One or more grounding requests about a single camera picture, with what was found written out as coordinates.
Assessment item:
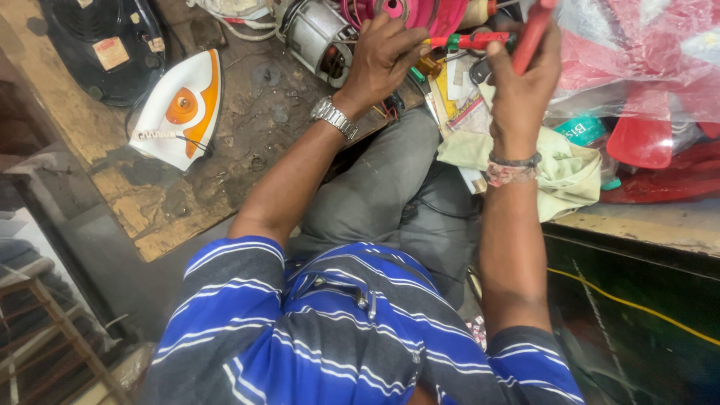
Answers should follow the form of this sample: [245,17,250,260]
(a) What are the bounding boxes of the heap of red plastic parts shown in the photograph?
[598,121,720,205]

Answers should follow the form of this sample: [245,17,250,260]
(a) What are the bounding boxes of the red green handled screwdriver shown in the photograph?
[422,31,517,53]

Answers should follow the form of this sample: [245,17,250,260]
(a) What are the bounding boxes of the black round appliance housing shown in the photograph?
[38,0,167,108]

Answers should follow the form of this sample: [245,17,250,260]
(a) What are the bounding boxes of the yellow cable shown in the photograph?
[547,267,720,347]

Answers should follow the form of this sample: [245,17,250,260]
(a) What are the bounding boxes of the white coiled cord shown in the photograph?
[187,0,280,42]

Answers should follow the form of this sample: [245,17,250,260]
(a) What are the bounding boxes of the clear bottle with green label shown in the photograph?
[553,115,623,191]

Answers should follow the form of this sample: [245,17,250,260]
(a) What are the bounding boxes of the pile of printed papers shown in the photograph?
[430,53,495,138]

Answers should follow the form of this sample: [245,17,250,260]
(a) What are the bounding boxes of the person's right hand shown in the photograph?
[485,16,563,161]

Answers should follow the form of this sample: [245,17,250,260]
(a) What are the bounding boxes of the pink plastic fan hub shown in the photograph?
[340,0,469,38]

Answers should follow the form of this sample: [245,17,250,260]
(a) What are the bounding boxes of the blue framed spectacles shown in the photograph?
[289,270,379,322]

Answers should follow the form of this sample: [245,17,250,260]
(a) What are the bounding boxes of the black wrist bracelet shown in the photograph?
[487,150,543,169]

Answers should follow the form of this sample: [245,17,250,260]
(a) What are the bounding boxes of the wooden stool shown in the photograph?
[0,274,134,405]

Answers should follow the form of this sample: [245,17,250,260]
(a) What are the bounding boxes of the red white thread wristband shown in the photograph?
[486,161,541,188]

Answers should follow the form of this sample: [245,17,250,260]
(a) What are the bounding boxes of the white orange clothes iron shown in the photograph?
[127,48,225,173]

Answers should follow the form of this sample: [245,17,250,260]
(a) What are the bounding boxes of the beige bottle with red cap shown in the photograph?
[458,0,499,30]

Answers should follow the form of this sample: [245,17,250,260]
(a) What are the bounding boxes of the grey trousers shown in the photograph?
[286,106,486,311]

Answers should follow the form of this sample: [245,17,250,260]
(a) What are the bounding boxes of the black cable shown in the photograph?
[400,162,485,221]

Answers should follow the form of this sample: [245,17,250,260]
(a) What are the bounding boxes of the red and black wires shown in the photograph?
[373,91,407,122]

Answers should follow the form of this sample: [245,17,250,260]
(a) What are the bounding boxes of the pale green cloth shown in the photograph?
[437,84,603,224]

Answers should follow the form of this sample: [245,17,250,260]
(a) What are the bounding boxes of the person's left hand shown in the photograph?
[336,12,433,118]

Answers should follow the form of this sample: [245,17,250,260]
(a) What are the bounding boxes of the plastic bag of pink blades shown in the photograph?
[520,0,720,126]

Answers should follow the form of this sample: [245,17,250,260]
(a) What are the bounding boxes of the blue grey striped shirt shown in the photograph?
[137,235,586,405]

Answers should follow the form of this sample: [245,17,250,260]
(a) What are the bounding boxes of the dark green metal cabinet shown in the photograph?
[541,222,720,405]

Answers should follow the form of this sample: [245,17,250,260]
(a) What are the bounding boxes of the silver metal wristwatch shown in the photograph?
[310,96,360,141]

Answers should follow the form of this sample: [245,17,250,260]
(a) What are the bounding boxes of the silver electric motor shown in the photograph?
[275,0,361,90]

